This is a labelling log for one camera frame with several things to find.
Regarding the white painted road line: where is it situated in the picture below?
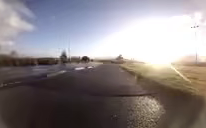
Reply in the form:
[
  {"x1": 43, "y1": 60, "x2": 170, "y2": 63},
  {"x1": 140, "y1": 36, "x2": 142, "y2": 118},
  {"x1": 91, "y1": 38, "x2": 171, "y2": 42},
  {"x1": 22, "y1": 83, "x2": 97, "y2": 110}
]
[{"x1": 0, "y1": 65, "x2": 95, "y2": 90}]

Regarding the grass verge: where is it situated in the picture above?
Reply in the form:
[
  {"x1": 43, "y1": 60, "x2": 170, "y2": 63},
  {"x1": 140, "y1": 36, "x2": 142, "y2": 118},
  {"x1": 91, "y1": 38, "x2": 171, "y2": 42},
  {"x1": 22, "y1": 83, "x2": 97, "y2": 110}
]
[{"x1": 118, "y1": 60, "x2": 206, "y2": 98}]

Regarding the small slim tree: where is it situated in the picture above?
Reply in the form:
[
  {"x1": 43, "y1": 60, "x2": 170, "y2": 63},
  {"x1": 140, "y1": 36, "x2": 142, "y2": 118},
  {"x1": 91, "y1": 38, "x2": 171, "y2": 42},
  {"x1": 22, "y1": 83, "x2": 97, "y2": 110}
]
[{"x1": 59, "y1": 49, "x2": 69, "y2": 64}]

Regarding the small distant tree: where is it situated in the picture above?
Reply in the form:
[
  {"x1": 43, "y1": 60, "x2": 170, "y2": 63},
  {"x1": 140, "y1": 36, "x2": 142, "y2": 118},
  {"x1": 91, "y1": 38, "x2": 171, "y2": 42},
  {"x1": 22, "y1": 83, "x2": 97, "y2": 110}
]
[{"x1": 116, "y1": 54, "x2": 125, "y2": 62}]

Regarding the dark asphalt road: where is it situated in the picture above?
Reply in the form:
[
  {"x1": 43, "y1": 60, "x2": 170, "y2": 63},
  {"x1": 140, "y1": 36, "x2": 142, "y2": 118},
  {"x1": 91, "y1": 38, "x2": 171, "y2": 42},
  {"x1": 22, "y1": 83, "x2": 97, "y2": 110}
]
[{"x1": 0, "y1": 61, "x2": 206, "y2": 128}]

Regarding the pole with lamps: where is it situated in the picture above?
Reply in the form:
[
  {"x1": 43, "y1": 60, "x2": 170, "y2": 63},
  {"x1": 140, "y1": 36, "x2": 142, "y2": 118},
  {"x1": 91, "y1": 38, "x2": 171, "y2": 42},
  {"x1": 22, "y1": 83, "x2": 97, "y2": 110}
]
[{"x1": 190, "y1": 23, "x2": 201, "y2": 65}]

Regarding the dark round bush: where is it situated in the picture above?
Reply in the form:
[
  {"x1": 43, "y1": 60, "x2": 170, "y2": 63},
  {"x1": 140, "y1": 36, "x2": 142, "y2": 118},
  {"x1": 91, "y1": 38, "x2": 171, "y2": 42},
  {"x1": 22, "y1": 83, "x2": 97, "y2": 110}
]
[{"x1": 80, "y1": 55, "x2": 91, "y2": 63}]

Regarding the long dark hedge row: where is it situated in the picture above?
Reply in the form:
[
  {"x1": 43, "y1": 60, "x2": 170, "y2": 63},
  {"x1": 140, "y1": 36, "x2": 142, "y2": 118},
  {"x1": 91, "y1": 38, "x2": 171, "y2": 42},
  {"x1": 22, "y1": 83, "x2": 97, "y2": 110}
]
[{"x1": 0, "y1": 54, "x2": 61, "y2": 68}]

